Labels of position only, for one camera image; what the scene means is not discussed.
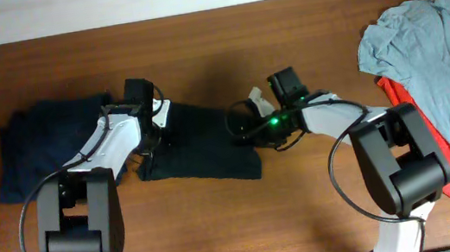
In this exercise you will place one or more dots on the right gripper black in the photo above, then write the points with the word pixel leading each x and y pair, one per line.
pixel 265 139

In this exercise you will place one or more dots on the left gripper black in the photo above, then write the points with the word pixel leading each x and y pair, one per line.
pixel 143 151

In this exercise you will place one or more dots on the black t-shirt with white logo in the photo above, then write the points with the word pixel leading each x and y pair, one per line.
pixel 195 144

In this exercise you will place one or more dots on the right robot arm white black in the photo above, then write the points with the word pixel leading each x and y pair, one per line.
pixel 402 166

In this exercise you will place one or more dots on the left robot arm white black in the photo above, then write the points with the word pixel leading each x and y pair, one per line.
pixel 78 208

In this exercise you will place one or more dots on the folded navy blue garment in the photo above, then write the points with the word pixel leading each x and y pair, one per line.
pixel 40 140

